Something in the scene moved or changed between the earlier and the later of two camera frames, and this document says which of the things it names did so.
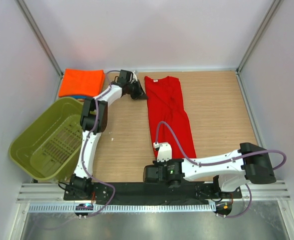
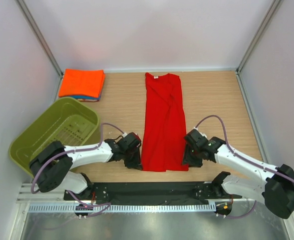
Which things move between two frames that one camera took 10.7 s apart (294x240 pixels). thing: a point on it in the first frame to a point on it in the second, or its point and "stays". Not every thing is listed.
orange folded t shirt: [82, 82] stays
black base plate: [148, 193] stays
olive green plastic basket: [49, 149] stays
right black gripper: [157, 164] to [187, 158]
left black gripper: [143, 96] to [136, 163]
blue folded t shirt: [79, 96] stays
